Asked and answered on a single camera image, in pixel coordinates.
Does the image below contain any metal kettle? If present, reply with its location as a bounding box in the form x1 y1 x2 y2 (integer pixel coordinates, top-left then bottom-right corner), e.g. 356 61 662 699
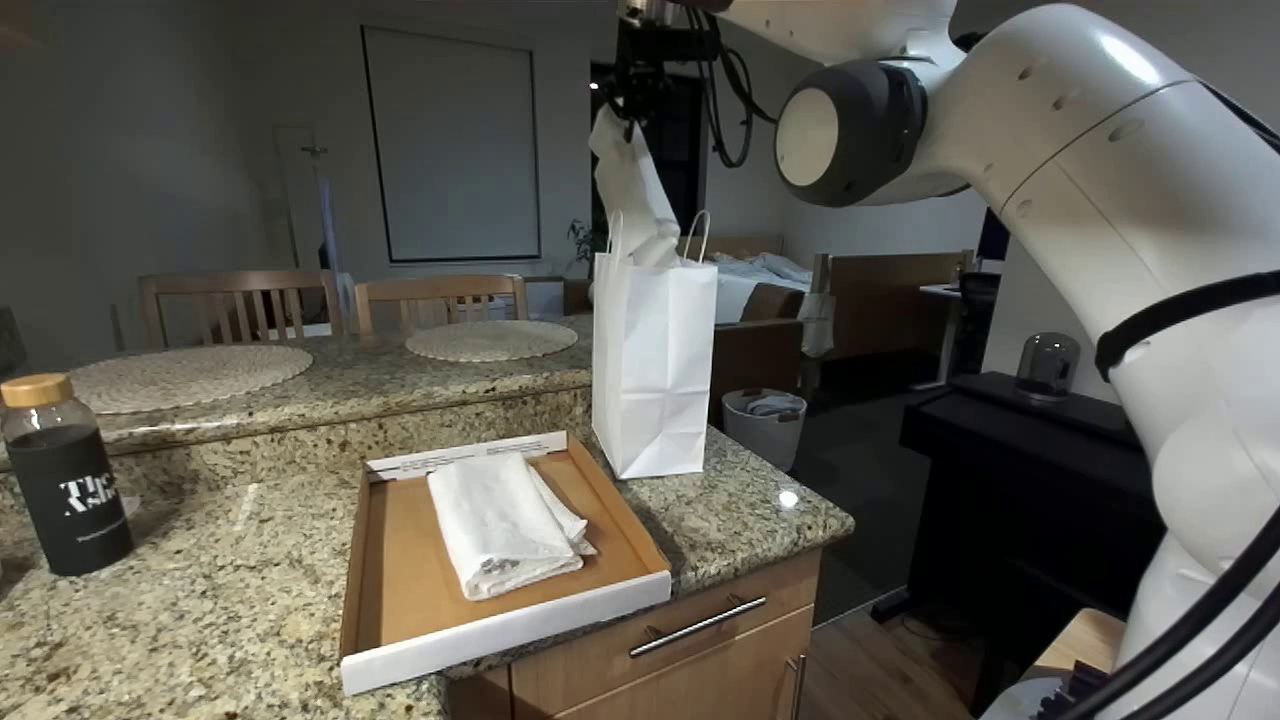
1015 328 1085 397

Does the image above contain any white towel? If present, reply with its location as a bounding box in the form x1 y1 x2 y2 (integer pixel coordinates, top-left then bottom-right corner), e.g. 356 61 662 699
426 447 602 602
584 105 688 264

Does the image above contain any white trash bin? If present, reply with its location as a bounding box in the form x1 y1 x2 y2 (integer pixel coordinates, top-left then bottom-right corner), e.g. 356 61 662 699
722 385 812 474

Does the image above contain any black piano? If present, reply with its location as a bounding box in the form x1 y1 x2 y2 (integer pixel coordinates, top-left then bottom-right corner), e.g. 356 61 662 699
897 372 1172 670

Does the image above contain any black speaker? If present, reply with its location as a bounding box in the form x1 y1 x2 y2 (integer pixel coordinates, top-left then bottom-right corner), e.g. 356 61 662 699
976 208 1015 264

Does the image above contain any round woven placemat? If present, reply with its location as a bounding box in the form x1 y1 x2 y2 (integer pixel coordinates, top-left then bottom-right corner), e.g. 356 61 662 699
400 317 584 366
65 341 317 417

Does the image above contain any wooden stool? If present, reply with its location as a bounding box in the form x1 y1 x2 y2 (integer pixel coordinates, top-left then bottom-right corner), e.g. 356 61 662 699
1032 602 1134 675

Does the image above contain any wooden dining chair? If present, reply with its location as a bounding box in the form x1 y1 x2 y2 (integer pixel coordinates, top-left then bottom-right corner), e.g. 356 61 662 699
349 269 532 341
136 264 343 351

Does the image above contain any wooden lower cabinet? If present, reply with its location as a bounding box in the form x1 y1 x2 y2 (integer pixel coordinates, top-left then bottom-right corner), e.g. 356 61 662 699
443 546 827 720

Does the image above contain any shallow cardboard tray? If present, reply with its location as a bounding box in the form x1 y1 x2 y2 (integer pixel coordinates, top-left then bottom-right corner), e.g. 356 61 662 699
337 429 676 699

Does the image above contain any white wall board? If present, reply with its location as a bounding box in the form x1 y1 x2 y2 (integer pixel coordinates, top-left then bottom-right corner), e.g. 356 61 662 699
356 20 547 269

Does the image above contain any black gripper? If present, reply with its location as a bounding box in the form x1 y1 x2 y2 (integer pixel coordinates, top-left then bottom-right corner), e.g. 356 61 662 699
592 51 688 131

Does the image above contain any metal drawer handle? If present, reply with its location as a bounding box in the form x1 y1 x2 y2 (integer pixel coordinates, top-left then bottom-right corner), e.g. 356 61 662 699
623 591 771 663

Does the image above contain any dark doorway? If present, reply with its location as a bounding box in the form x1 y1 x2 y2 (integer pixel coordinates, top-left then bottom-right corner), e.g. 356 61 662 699
588 61 714 257

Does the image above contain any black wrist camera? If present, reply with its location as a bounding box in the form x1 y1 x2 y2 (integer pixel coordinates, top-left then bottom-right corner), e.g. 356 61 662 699
612 14 723 65

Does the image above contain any black jar with wooden lid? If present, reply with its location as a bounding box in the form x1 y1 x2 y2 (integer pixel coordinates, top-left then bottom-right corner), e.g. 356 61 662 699
0 372 136 580

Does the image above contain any white cloth pile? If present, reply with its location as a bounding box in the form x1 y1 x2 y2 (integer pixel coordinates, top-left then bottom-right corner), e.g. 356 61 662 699
716 250 818 328

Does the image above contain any white paper bag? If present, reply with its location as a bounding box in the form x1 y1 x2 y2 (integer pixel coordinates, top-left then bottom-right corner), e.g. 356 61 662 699
588 208 722 484

